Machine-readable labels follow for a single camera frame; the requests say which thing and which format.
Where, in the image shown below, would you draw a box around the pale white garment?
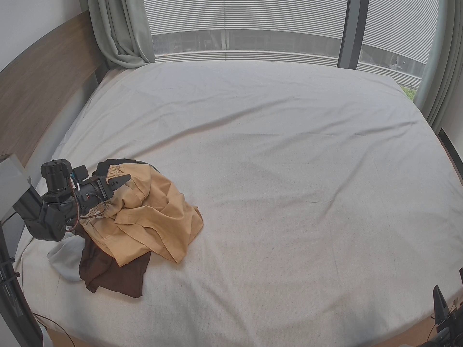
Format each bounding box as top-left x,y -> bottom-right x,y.
46,237 -> 86,283

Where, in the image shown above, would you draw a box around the grey-green curtain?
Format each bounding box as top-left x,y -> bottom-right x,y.
412,0 -> 463,133
76,0 -> 157,70

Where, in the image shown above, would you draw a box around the black garment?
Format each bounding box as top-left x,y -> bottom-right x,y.
91,159 -> 160,180

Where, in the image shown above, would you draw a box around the window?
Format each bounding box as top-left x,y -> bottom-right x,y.
139,0 -> 446,90

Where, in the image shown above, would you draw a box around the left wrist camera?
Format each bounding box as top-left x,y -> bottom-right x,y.
72,165 -> 89,184

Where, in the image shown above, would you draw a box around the brown garment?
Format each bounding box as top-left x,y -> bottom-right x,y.
79,229 -> 152,298

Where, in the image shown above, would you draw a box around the black cable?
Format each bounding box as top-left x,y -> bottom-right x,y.
33,312 -> 84,347

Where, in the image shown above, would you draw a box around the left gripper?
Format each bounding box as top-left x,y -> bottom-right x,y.
75,174 -> 132,217

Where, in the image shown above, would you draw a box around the bed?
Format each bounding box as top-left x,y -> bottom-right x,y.
0,9 -> 463,347

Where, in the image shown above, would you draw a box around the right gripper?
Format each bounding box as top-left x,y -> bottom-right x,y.
433,267 -> 463,347

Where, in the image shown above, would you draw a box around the tan shorts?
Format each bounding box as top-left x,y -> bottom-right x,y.
81,161 -> 204,267

